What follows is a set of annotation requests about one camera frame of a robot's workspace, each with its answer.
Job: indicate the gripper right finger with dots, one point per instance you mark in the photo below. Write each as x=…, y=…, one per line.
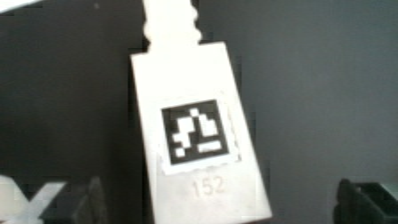
x=366, y=203

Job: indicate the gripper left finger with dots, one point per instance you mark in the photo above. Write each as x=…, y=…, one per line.
x=59, y=203

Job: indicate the white stool leg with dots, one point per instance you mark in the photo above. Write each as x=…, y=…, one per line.
x=205, y=178

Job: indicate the white marker sheet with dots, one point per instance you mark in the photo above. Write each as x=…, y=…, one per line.
x=13, y=4

